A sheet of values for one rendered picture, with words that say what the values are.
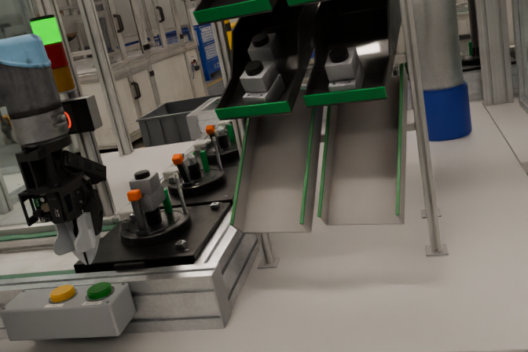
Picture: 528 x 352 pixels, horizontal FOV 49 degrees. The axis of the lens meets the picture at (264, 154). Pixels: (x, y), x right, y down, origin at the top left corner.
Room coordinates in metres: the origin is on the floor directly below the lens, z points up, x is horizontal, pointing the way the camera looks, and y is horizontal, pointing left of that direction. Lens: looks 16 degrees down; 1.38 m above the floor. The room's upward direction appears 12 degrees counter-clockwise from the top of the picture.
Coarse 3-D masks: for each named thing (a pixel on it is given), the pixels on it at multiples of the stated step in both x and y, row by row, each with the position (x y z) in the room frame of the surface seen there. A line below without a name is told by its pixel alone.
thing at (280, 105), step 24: (240, 24) 1.09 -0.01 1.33; (264, 24) 1.17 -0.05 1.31; (288, 24) 1.15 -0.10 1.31; (312, 24) 1.06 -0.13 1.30; (240, 48) 1.07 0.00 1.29; (288, 48) 1.07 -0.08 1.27; (312, 48) 1.04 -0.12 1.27; (240, 72) 1.05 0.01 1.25; (288, 72) 1.00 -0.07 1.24; (240, 96) 0.99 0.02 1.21; (288, 96) 0.90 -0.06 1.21
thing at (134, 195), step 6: (132, 192) 1.01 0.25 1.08; (138, 192) 1.02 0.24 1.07; (132, 198) 1.01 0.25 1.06; (138, 198) 1.02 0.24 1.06; (132, 204) 1.02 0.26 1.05; (138, 204) 1.02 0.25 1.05; (138, 210) 1.02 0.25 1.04; (138, 216) 1.02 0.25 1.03; (144, 216) 1.02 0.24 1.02; (138, 222) 1.02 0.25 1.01; (144, 222) 1.02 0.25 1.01; (138, 228) 1.02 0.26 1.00; (144, 228) 1.01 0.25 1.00
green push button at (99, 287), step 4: (96, 284) 0.88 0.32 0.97; (100, 284) 0.88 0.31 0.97; (104, 284) 0.87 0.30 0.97; (108, 284) 0.87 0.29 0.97; (92, 288) 0.87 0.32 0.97; (96, 288) 0.87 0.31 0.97; (100, 288) 0.86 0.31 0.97; (104, 288) 0.86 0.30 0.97; (108, 288) 0.86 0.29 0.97; (88, 292) 0.86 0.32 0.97; (92, 292) 0.85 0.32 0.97; (96, 292) 0.85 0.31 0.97; (100, 292) 0.85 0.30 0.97; (104, 292) 0.85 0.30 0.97; (108, 292) 0.86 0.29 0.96; (88, 296) 0.86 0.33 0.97; (92, 296) 0.85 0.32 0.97; (96, 296) 0.85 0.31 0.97; (100, 296) 0.85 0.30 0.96
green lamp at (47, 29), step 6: (48, 18) 1.22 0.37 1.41; (54, 18) 1.23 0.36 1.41; (36, 24) 1.21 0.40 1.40; (42, 24) 1.21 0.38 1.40; (48, 24) 1.22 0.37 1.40; (54, 24) 1.23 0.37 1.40; (36, 30) 1.21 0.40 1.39; (42, 30) 1.21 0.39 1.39; (48, 30) 1.21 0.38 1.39; (54, 30) 1.22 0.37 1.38; (42, 36) 1.21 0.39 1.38; (48, 36) 1.21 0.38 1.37; (54, 36) 1.22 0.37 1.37; (48, 42) 1.21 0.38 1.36
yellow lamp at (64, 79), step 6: (66, 66) 1.23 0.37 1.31; (54, 72) 1.21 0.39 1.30; (60, 72) 1.21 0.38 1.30; (66, 72) 1.22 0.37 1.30; (54, 78) 1.21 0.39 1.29; (60, 78) 1.21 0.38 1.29; (66, 78) 1.22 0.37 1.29; (60, 84) 1.21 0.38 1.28; (66, 84) 1.22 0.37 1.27; (72, 84) 1.23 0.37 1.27; (60, 90) 1.21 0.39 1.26; (66, 90) 1.22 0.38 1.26
